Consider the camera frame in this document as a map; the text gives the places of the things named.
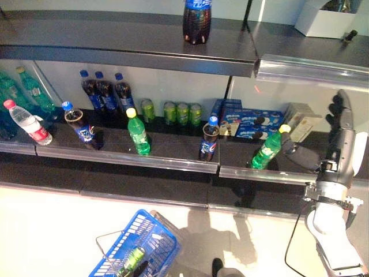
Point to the large Pepsi bottle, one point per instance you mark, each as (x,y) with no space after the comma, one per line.
(197,23)

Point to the dark shiny packet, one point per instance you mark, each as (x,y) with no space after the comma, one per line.
(340,5)

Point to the Pepsi bottle blue cap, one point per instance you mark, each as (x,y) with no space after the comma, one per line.
(125,96)
(208,147)
(106,96)
(83,131)
(90,95)

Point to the black left robot foot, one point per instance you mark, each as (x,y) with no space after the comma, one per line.
(217,265)

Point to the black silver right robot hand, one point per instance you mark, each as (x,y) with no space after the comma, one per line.
(343,155)

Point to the grey left robot leg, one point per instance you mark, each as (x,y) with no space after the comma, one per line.
(230,272)

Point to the blue Oreo cookie box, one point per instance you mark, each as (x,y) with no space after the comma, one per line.
(259,116)
(250,134)

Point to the blue wafer roll box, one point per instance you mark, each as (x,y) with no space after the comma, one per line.
(229,128)

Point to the water bottle red cap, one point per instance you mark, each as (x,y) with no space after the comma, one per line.
(29,124)

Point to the white cardboard box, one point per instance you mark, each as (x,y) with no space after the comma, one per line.
(325,24)

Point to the small black clip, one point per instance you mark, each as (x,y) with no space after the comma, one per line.
(349,36)

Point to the blue plastic shopping basket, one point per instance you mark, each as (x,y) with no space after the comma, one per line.
(168,256)

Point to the green Sprite bottle yellow cap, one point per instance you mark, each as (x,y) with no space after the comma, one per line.
(138,135)
(11,92)
(37,95)
(266,151)

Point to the black shelf board dark edge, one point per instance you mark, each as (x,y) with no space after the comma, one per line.
(86,31)

